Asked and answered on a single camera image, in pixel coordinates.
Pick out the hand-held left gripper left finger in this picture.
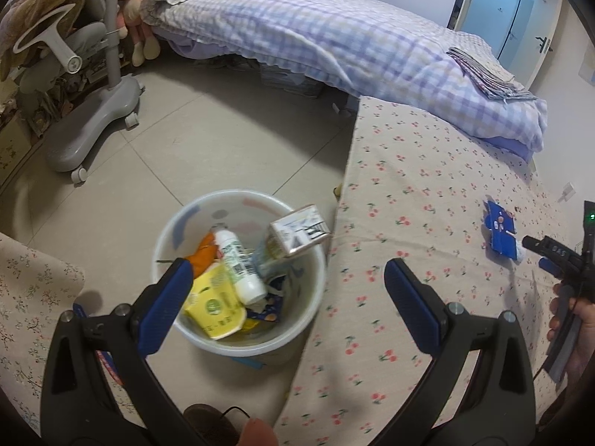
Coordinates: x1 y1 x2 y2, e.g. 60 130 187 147
39 257 208 446

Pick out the white door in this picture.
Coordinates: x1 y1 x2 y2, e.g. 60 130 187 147
448 0 563 84

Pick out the flat blue box with red edge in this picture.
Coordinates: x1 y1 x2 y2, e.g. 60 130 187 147
72 304 126 386

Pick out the folded checked cloth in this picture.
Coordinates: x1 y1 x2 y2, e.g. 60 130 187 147
446 47 537 101

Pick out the wall poster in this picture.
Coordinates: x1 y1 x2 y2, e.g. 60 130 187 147
579 46 595 84

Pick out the white plastic bucket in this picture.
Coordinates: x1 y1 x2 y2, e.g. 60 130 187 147
152 189 328 370

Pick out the yellow packet with green circle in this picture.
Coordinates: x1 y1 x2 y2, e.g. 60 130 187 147
181 260 247 340

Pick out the grey and white milk carton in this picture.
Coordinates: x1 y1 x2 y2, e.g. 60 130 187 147
268 204 332 259

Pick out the patterned storage box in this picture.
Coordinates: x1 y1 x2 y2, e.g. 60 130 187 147
258 62 324 98

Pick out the purple plaid quilt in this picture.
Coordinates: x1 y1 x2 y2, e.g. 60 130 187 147
139 0 549 152

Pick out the orange wrapper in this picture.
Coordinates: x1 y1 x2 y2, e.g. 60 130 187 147
183 232 221 277

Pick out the person's right hand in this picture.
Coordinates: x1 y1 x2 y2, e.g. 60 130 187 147
547 283 595 382

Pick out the dark blue snack wrapper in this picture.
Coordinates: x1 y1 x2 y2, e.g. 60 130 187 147
244 274 285 330

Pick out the pale green carton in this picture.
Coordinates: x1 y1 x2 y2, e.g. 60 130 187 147
251 235 291 282

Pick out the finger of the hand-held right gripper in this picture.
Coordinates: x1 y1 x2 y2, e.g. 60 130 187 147
538 257 573 282
521 235 583 269

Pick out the cherry print tablecloth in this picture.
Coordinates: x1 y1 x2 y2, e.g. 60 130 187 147
274 95 595 446

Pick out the pink plush toy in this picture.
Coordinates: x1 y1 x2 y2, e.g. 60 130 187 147
116 0 163 68

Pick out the brown patterned cloth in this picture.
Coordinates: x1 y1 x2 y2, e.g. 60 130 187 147
0 0 96 80

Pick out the grey swivel chair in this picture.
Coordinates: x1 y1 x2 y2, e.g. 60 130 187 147
12 0 142 184

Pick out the white bottle with green label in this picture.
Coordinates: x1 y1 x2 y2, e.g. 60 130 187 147
211 227 268 304

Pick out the beige branch print cloth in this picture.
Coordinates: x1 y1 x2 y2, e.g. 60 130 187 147
0 232 131 433

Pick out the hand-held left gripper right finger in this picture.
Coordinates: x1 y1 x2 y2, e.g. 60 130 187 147
372 258 537 446

